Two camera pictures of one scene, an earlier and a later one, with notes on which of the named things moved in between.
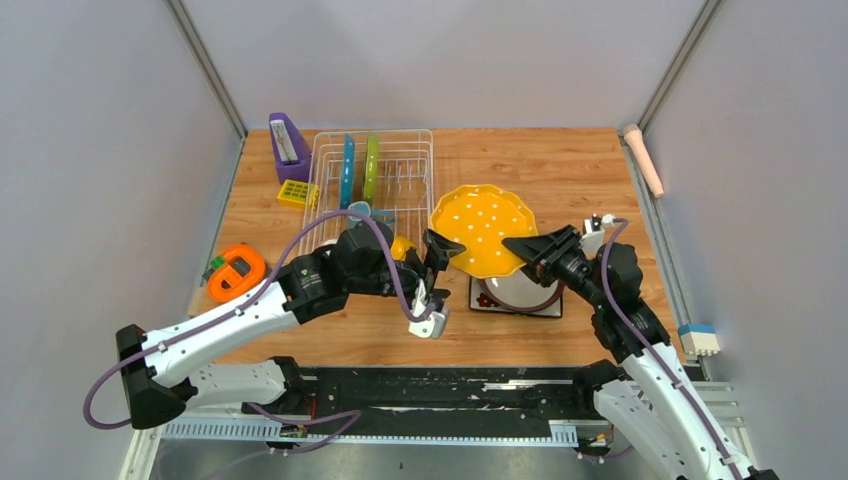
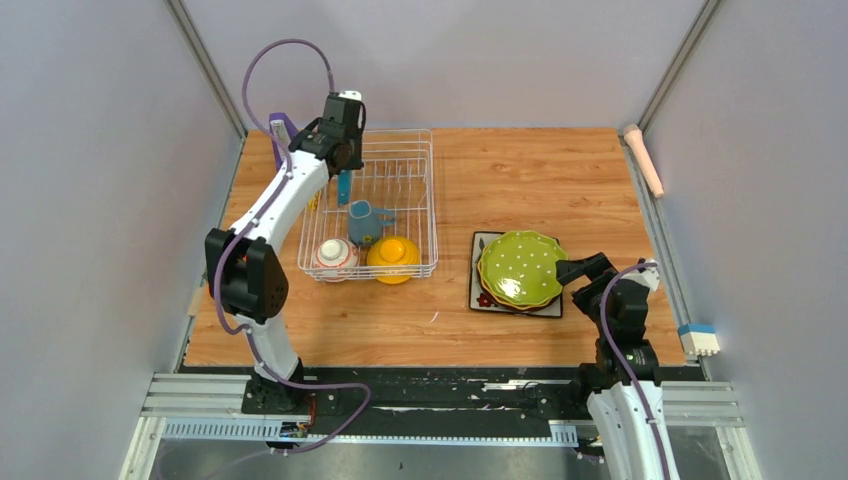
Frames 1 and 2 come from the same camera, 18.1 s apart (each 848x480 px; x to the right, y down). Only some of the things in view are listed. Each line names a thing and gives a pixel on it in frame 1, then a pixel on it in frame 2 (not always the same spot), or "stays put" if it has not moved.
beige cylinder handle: (633, 133) stays put
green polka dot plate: (371, 168) to (519, 267)
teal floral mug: (379, 215) stays put
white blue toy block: (699, 339) stays put
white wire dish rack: (369, 176) stays put
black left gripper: (440, 249) to (353, 161)
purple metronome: (293, 156) stays put
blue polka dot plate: (347, 172) stays put
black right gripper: (534, 249) to (592, 266)
